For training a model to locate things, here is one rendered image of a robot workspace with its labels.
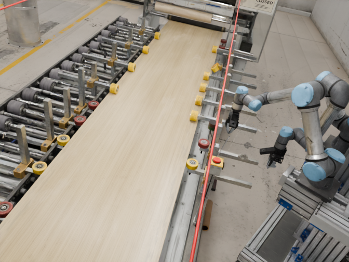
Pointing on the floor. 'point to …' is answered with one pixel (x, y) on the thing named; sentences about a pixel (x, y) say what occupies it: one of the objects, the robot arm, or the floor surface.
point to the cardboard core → (207, 215)
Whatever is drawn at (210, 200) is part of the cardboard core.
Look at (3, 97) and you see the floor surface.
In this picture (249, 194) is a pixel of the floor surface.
